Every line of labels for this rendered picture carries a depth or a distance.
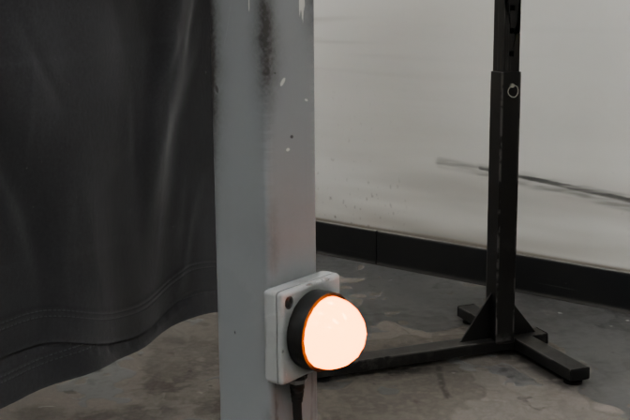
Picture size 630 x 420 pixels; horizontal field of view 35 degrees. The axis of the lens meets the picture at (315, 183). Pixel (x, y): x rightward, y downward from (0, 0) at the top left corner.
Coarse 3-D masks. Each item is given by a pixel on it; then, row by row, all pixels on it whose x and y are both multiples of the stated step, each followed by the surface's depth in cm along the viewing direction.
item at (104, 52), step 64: (0, 0) 70; (64, 0) 74; (128, 0) 80; (192, 0) 86; (0, 64) 71; (64, 64) 75; (128, 64) 81; (192, 64) 87; (0, 128) 72; (64, 128) 76; (128, 128) 82; (192, 128) 88; (0, 192) 73; (64, 192) 77; (128, 192) 83; (192, 192) 89; (0, 256) 74; (64, 256) 77; (128, 256) 83; (192, 256) 90; (0, 320) 75; (64, 320) 78; (128, 320) 84; (0, 384) 75
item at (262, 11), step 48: (240, 0) 50; (288, 0) 51; (240, 48) 51; (288, 48) 51; (240, 96) 51; (288, 96) 51; (240, 144) 52; (288, 144) 52; (240, 192) 52; (288, 192) 52; (240, 240) 53; (288, 240) 53; (240, 288) 53; (288, 288) 52; (336, 288) 54; (240, 336) 54; (240, 384) 54; (288, 384) 54
